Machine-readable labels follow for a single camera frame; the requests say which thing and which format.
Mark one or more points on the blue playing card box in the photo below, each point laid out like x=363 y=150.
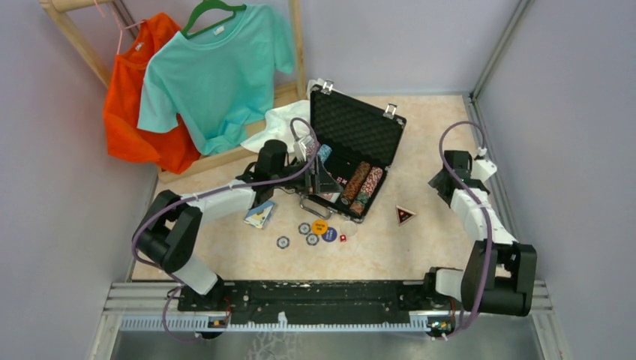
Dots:
x=260 y=216

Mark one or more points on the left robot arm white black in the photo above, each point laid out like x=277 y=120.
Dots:
x=167 y=234

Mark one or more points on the aluminium frame rail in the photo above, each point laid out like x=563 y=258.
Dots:
x=153 y=305

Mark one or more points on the blue grey chip row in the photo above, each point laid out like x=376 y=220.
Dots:
x=324 y=153

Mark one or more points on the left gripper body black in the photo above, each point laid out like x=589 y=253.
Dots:
x=305 y=183

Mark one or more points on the grey poker chip lower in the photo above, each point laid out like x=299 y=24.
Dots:
x=312 y=239

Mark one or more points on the grey poker chip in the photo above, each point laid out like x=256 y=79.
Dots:
x=312 y=239
x=304 y=228
x=283 y=242

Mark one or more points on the brown chip row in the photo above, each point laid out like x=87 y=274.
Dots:
x=355 y=183

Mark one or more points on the yellow big blind button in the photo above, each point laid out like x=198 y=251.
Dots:
x=319 y=227

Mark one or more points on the red white chip row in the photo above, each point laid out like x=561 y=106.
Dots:
x=367 y=189

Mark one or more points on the wooden clothes rack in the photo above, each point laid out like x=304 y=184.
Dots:
x=287 y=93

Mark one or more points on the teal t-shirt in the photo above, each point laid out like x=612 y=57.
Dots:
x=218 y=81

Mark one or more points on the black poker set case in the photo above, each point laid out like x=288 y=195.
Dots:
x=356 y=131

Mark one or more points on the white cloth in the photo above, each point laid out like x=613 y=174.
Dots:
x=278 y=127

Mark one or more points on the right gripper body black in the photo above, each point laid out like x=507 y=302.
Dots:
x=434 y=182

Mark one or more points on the blue small blind button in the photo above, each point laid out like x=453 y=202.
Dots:
x=330 y=235

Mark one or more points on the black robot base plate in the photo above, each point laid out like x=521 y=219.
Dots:
x=356 y=302

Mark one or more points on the red playing card deck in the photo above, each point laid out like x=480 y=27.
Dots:
x=331 y=197

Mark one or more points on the grey poker chip upper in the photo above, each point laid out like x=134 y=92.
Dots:
x=304 y=228

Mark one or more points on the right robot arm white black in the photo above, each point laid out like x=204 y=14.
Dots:
x=499 y=277

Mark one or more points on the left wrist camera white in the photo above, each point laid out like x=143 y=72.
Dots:
x=302 y=146

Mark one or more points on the green clothes hanger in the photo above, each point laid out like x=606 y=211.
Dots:
x=210 y=14

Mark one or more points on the pink clothes hanger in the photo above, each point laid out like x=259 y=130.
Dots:
x=121 y=30

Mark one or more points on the grey poker chip left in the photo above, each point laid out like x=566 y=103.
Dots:
x=283 y=242

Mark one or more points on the red black triangular card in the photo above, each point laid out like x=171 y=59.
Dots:
x=404 y=215

